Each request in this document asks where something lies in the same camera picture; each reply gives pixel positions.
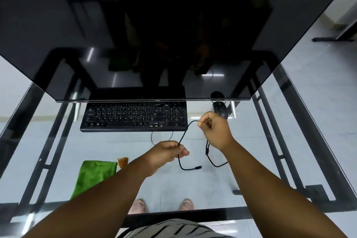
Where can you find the person's left hand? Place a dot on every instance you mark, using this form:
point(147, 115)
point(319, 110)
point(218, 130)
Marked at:
point(163, 157)

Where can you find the person's right hand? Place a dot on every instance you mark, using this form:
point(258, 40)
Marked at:
point(219, 131)

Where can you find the person's left thumb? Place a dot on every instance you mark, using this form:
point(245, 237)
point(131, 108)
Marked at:
point(184, 152)

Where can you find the person's right thumb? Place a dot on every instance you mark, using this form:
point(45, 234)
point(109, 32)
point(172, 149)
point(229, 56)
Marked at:
point(203, 125)

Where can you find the person's right forearm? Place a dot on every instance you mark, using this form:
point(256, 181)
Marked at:
point(273, 196)

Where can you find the person's left forearm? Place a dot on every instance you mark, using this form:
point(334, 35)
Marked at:
point(97, 204)

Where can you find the black computer mouse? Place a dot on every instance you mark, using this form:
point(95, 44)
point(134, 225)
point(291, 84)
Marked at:
point(221, 109)

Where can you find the pink sandal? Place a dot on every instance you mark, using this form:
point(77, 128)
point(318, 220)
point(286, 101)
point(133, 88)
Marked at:
point(138, 207)
point(187, 205)

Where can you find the small orange object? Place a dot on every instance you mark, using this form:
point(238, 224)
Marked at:
point(123, 162)

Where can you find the black computer keyboard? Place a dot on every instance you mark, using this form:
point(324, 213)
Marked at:
point(125, 118)

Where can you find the grey striped shirt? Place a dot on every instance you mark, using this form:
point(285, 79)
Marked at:
point(175, 229)

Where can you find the green cloth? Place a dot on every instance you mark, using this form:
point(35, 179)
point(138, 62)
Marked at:
point(93, 176)

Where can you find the large black computer monitor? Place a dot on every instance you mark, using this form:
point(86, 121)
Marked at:
point(173, 23)

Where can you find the black table leg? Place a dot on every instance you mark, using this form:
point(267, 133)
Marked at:
point(334, 39)

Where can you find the black metal table frame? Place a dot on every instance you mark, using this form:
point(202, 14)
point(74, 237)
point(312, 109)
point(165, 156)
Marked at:
point(290, 145)

